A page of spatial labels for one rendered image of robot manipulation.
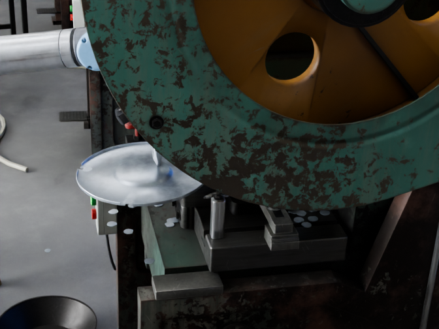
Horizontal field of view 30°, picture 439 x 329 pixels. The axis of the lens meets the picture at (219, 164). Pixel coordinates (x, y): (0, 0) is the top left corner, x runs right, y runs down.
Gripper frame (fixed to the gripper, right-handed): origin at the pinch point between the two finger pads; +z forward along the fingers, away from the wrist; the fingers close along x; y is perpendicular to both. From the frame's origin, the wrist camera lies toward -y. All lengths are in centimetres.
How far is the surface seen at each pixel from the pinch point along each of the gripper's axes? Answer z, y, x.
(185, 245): 15.9, 5.0, -11.0
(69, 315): 77, -19, 51
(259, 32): -41, 11, -40
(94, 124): 56, -3, 153
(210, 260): 13.0, 8.4, -22.0
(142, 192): 2.2, -4.2, -10.4
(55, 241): 79, -22, 101
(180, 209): 11.1, 5.2, -3.5
